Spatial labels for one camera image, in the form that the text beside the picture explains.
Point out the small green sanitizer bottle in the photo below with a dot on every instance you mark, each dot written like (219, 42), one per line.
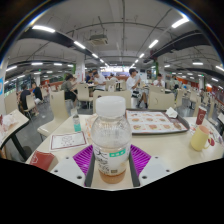
(77, 124)

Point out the beige table black edge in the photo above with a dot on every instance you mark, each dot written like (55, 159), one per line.
(20, 120)

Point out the clear tea bottle white cap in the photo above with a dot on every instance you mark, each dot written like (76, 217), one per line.
(111, 133)

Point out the ceiling air conditioner unit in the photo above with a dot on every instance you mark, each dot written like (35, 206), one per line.
(98, 40)

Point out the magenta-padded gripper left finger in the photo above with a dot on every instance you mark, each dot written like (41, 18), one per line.
(78, 163)

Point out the red paper cup white lid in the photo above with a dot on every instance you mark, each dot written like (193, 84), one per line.
(201, 116)

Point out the group of beige chairs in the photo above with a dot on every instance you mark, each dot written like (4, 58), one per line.
(84, 90)

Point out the colourful printed leaflet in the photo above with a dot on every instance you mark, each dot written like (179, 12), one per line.
(192, 127)

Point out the dark brown food tray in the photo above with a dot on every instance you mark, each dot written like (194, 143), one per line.
(183, 128)

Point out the white paper napkin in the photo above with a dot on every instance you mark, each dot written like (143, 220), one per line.
(171, 112)

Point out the white plastic bag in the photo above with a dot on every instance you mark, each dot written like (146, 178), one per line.
(8, 121)

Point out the pale yellow mug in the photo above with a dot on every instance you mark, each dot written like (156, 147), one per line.
(199, 138)

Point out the flat round red coaster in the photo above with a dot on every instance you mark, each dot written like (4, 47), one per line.
(212, 141)

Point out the clear plastic food bag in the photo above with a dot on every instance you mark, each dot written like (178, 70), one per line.
(88, 125)

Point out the person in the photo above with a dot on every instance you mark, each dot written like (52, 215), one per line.
(174, 82)
(37, 93)
(132, 81)
(89, 78)
(159, 82)
(100, 81)
(25, 96)
(68, 86)

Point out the red paper packet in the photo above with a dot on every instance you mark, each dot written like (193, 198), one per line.
(41, 160)

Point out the white red-bordered paper sheet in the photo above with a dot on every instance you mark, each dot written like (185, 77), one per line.
(68, 140)

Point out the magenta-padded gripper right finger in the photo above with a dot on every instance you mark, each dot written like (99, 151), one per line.
(145, 163)

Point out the group of ceiling lights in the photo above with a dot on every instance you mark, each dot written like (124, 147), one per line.
(43, 28)

